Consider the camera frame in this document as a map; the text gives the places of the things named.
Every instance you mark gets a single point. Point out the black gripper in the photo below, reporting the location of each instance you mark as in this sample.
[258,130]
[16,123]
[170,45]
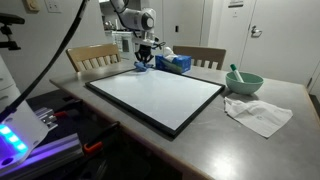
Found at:
[144,51]

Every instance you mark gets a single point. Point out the blue towel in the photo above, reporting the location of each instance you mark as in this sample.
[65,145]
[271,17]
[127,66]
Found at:
[141,66]

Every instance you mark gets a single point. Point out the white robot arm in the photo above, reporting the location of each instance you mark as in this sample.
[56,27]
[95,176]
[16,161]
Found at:
[136,18]

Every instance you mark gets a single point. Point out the white robot base blue lights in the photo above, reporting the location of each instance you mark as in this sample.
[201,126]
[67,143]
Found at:
[16,133]

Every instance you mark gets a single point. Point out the black framed whiteboard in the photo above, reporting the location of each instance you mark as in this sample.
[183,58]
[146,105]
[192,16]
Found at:
[153,96]

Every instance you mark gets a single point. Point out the white kitchen stove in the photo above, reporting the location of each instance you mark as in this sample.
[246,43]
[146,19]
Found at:
[125,46]

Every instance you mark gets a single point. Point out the white tissue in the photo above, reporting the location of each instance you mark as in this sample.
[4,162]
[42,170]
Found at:
[170,53]

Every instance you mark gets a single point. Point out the blue tissue box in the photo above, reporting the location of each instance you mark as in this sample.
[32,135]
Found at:
[173,65]

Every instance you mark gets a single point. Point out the wooden slatted chair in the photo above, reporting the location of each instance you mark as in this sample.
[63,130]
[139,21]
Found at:
[93,53]
[200,55]

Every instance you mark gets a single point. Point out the white marker green cap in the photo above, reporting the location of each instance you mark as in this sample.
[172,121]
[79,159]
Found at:
[236,74]

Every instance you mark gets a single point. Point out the green bowl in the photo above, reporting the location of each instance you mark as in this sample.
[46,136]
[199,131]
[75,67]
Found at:
[245,86]

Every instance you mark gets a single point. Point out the white crumpled cloth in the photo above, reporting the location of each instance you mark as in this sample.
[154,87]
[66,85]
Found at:
[256,115]

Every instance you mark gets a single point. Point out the white door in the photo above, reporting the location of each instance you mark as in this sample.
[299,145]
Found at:
[286,40]

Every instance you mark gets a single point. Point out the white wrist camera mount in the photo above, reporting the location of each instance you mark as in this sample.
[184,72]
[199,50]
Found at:
[143,41]

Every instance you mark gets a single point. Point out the small black wall switch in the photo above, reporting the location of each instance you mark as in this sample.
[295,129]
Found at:
[176,29]

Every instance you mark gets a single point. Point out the silver metal bracket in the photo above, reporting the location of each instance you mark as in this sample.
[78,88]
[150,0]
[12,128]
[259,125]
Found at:
[46,116]

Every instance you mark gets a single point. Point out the beige wall dial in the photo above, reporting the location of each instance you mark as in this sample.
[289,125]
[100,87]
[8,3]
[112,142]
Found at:
[31,5]

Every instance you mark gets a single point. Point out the aluminium extrusion rail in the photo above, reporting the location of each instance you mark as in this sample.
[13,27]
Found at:
[56,151]

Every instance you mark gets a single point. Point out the black camera on stand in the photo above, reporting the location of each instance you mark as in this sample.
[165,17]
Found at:
[8,20]

